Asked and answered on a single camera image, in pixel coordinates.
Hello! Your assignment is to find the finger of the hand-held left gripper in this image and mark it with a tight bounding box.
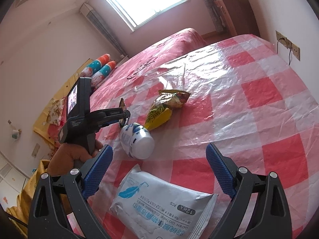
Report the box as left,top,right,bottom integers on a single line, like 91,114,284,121
95,107,131,121
97,117,130,130

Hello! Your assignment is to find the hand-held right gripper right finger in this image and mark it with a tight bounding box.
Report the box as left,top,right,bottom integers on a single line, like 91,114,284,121
206,143,292,239

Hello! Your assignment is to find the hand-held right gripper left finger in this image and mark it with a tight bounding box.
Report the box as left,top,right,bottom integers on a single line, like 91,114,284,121
27,144,114,239

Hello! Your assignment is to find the white plastic bottle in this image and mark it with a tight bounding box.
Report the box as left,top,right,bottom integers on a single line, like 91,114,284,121
120,122,155,160

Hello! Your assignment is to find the yellow snack bag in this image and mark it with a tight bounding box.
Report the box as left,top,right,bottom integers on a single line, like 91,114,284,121
145,90,191,130

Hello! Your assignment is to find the white wipes packet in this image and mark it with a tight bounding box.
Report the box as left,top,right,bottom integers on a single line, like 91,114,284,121
109,164,218,239

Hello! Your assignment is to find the person's left hand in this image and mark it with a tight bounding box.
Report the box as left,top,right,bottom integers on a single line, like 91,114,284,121
47,139,104,180

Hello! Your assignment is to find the floral pillow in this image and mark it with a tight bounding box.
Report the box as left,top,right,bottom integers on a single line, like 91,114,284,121
47,98,66,126

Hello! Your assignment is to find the red checkered plastic sheet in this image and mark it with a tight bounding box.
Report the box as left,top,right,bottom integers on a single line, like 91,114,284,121
63,33,317,239

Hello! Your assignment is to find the golden satin cloth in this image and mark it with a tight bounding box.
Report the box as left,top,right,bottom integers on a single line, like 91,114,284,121
5,159,51,229

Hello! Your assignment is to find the clear plastic wrapper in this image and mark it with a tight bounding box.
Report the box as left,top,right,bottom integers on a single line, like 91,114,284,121
158,63,187,92

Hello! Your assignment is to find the pink bed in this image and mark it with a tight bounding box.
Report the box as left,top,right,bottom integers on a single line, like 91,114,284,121
90,28,207,140

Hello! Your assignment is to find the white standing air conditioner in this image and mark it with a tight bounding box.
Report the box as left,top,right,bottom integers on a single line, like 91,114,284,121
80,3,130,60

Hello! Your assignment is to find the window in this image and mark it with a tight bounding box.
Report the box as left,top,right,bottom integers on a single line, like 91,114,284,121
102,0,187,31

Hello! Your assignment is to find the brown wooden wardrobe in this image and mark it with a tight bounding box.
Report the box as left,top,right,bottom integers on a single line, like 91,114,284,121
212,0,261,38

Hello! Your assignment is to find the small wall ornament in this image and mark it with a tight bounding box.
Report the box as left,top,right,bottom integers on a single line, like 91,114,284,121
7,120,22,142

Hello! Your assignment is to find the black cable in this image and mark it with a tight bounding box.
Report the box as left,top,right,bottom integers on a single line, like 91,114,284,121
277,37,292,66

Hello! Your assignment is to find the wall outlet plate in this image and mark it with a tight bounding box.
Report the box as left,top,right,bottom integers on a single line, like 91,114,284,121
289,42,301,61
275,30,287,46

